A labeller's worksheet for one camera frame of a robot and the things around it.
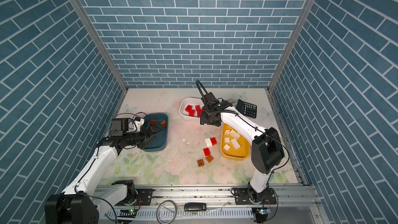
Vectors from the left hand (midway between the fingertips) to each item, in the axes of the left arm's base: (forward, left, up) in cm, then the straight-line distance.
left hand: (158, 133), depth 79 cm
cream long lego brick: (+6, -43, -12) cm, 45 cm away
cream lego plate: (+2, -38, -13) cm, 40 cm away
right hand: (+10, -24, -1) cm, 26 cm away
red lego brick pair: (+26, -20, -14) cm, 36 cm away
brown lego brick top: (+14, +2, -13) cm, 19 cm away
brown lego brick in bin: (+15, +9, -13) cm, 22 cm away
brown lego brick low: (-10, -22, -15) cm, 28 cm away
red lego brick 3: (+2, -30, -13) cm, 32 cm away
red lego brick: (+27, -13, -14) cm, 33 cm away
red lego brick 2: (+23, -16, -13) cm, 31 cm away
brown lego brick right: (-9, -27, -13) cm, 31 cm away
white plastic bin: (+33, -16, -14) cm, 39 cm away
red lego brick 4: (-4, -25, -15) cm, 30 cm away
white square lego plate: (-2, -37, -13) cm, 39 cm away
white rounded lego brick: (+1, -26, -13) cm, 30 cm away
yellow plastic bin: (-2, -41, -13) cm, 43 cm away
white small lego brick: (+7, -38, -12) cm, 41 cm away
